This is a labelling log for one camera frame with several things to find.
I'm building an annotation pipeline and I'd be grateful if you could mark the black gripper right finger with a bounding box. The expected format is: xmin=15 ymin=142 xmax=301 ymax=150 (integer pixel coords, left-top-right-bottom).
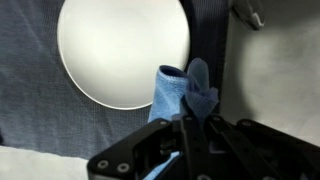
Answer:
xmin=207 ymin=114 xmax=320 ymax=180

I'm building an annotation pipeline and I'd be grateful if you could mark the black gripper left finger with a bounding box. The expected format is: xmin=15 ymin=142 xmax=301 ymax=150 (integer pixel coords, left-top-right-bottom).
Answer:
xmin=87 ymin=115 xmax=212 ymax=180

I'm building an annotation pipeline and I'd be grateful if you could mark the blue microfibre towel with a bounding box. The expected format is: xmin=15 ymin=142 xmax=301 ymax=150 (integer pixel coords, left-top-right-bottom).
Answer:
xmin=143 ymin=57 xmax=220 ymax=180

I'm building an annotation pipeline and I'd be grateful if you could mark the white round plate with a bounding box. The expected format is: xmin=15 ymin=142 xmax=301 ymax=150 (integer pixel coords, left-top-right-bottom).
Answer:
xmin=57 ymin=0 xmax=191 ymax=111

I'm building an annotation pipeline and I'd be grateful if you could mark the dark blue cloth placemat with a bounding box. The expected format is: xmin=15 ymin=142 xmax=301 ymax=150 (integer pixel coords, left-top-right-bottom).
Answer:
xmin=0 ymin=0 xmax=231 ymax=160

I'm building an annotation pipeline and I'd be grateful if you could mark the silver metal spoon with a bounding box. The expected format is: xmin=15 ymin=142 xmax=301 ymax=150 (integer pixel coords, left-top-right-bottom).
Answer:
xmin=230 ymin=0 xmax=267 ymax=32

